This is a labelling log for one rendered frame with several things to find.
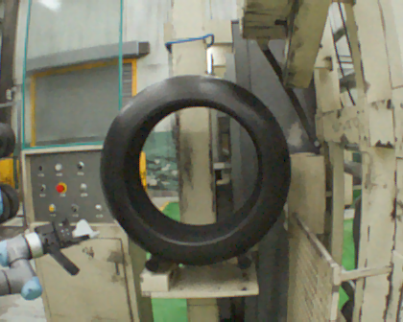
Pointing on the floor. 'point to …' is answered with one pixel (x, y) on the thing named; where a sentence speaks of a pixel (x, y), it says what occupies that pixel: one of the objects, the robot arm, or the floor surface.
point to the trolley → (6, 143)
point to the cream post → (194, 138)
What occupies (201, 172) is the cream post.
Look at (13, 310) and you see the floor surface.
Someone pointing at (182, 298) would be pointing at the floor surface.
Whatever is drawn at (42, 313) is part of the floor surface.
